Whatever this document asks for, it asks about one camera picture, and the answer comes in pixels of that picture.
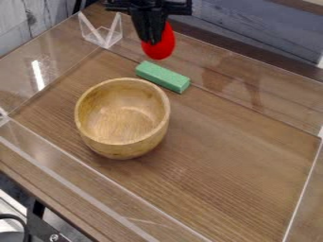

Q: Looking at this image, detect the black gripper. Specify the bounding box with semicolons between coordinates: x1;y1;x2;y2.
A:
104;0;193;44

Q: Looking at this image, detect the red plush fruit green stem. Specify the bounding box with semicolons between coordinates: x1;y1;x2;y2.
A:
141;23;174;60

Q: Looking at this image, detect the clear acrylic stand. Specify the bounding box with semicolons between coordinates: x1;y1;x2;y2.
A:
77;12;122;49

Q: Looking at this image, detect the green rectangular block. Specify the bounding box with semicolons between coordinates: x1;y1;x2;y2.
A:
134;60;190;94

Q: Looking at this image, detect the wooden bowl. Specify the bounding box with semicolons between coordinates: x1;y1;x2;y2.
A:
74;78;170;160

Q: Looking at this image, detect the clear acrylic tray wall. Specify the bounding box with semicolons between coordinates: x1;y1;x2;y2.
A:
0;112;210;242

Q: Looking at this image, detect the black table leg frame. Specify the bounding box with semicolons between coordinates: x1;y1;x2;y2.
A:
26;200;70;242

